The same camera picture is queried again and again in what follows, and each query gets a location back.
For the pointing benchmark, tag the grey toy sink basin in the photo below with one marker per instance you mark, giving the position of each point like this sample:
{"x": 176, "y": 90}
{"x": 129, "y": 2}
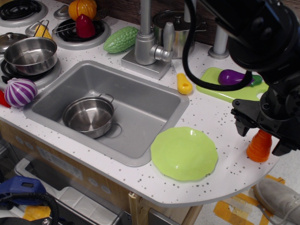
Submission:
{"x": 143, "y": 109}

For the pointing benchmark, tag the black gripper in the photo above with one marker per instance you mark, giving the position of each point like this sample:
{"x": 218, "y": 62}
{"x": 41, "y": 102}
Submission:
{"x": 279, "y": 116}

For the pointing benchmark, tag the orange toy carrot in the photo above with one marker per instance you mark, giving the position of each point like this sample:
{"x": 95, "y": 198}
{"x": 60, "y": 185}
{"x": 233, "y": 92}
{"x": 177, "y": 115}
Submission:
{"x": 259, "y": 148}

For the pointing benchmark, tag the silver toy faucet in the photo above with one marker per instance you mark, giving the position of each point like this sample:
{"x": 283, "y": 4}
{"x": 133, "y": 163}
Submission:
{"x": 147, "y": 57}

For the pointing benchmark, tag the grey support pole middle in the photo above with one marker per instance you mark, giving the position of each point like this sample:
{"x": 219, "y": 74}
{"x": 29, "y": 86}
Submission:
{"x": 187, "y": 17}

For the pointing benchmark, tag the orange toy pumpkin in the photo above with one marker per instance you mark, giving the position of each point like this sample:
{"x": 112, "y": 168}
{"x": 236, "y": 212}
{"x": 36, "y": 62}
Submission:
{"x": 85, "y": 7}

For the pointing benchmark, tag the light green plastic plate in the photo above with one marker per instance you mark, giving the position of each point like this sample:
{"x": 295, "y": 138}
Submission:
{"x": 184, "y": 154}

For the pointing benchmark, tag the purple toy eggplant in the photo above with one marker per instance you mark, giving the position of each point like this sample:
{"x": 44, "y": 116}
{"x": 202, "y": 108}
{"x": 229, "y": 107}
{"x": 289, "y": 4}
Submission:
{"x": 231, "y": 77}

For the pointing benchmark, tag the small steel pot in sink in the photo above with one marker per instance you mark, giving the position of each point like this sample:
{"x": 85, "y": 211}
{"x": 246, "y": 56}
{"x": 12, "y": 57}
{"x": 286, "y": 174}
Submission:
{"x": 91, "y": 116}

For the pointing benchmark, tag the yellow toy squash piece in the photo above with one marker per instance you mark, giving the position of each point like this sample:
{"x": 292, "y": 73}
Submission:
{"x": 184, "y": 86}

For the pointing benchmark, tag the grey support pole right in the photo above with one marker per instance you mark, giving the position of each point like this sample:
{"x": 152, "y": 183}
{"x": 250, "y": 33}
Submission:
{"x": 219, "y": 50}

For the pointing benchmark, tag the green toy bitter gourd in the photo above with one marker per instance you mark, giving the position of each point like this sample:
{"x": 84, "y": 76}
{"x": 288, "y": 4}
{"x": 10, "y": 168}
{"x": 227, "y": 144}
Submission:
{"x": 121, "y": 40}

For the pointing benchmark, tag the green cutting board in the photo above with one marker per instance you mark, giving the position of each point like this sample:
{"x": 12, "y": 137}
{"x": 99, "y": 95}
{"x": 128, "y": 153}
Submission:
{"x": 247, "y": 93}

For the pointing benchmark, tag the grey shoe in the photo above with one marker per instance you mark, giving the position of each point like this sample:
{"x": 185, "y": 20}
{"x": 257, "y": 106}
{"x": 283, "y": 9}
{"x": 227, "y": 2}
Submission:
{"x": 278, "y": 199}

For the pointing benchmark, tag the wire whisk utensil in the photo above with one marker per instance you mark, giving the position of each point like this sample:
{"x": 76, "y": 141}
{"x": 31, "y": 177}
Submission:
{"x": 71, "y": 27}

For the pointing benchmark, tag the yellow toy corn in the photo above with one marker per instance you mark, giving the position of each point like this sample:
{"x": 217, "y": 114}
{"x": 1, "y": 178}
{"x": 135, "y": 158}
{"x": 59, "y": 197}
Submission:
{"x": 42, "y": 31}

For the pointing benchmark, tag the grey support pole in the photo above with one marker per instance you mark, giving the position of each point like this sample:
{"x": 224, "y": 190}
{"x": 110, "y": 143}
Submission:
{"x": 187, "y": 17}
{"x": 219, "y": 50}

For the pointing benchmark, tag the dark red toy pepper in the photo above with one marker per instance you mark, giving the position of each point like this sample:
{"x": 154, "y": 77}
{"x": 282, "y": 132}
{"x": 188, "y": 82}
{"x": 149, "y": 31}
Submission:
{"x": 84, "y": 27}

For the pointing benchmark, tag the lidded steel pot behind faucet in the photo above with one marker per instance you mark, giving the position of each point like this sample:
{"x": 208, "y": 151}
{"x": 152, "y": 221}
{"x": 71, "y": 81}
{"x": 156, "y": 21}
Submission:
{"x": 181, "y": 28}

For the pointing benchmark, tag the purple striped toy onion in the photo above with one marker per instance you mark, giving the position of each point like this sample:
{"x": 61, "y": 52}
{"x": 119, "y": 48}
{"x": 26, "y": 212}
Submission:
{"x": 20, "y": 92}

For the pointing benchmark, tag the steel pot on stove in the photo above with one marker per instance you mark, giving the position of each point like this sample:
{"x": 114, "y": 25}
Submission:
{"x": 32, "y": 56}

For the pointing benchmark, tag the blue clamp handle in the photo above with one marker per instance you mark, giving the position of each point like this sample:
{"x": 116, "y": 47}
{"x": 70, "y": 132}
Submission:
{"x": 21, "y": 185}

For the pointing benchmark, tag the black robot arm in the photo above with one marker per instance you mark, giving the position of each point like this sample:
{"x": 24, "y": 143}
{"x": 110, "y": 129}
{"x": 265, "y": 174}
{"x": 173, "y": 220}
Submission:
{"x": 264, "y": 37}

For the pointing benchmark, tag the steel pot lid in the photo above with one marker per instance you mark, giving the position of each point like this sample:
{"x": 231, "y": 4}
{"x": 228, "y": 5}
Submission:
{"x": 6, "y": 40}

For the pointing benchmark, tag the red toy piece left edge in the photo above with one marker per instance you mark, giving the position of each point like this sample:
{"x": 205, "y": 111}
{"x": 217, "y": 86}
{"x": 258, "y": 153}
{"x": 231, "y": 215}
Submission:
{"x": 3, "y": 101}

